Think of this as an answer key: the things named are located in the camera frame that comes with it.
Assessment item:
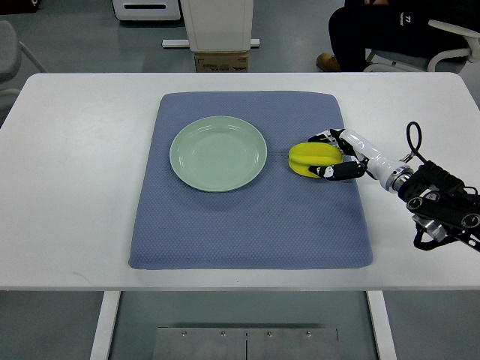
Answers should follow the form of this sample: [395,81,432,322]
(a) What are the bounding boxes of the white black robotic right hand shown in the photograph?
[308,129,405,192]

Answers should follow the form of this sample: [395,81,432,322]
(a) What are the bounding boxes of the yellow starfruit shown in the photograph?
[288,142,343,179]

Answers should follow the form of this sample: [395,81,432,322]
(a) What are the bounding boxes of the black silver robot right arm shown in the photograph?
[391,160,479,251]

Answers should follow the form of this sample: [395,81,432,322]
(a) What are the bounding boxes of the light green round plate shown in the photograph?
[169,115,268,193]

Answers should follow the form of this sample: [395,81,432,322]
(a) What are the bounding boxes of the blue textured table mat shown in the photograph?
[129,91,373,270]

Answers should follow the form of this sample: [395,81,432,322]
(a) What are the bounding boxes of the tan work boot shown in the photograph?
[316,52,341,72]

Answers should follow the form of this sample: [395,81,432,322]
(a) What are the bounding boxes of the seated person in black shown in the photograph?
[328,1,479,72]

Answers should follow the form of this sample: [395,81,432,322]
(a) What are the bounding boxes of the white right table leg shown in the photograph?
[366,291,398,360]

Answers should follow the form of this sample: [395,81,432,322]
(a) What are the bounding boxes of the white table leg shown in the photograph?
[90,291,121,360]
[366,291,398,360]

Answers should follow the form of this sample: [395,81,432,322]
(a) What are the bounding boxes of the cardboard box with label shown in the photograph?
[194,52,249,73]

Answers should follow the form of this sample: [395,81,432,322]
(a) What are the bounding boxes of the white appliance with slot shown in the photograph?
[112,0,182,21]

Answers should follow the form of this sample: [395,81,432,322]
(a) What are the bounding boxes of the white left table leg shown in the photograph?
[90,291,121,360]

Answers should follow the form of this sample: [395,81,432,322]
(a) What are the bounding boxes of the grey chair at left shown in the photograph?
[0,19,48,125]

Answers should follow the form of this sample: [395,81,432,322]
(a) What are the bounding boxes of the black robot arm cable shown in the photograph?
[399,121,432,166]

